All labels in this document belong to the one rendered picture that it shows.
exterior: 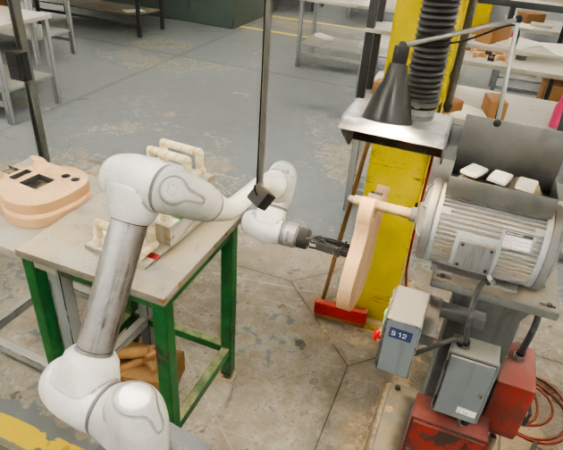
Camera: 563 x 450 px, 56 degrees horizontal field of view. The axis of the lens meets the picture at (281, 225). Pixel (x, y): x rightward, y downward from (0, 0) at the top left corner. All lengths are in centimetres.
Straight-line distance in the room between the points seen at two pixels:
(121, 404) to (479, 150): 120
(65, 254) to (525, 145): 154
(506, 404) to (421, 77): 108
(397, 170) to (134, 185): 151
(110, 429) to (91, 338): 24
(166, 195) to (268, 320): 184
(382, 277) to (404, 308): 142
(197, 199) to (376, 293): 183
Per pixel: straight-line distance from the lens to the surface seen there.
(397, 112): 141
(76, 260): 198
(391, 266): 286
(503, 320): 173
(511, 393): 192
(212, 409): 263
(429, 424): 192
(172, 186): 129
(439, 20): 152
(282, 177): 181
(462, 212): 156
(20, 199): 228
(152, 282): 183
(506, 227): 156
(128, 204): 140
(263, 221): 182
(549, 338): 344
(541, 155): 165
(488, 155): 165
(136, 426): 143
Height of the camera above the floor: 207
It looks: 33 degrees down
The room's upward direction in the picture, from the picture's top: 4 degrees clockwise
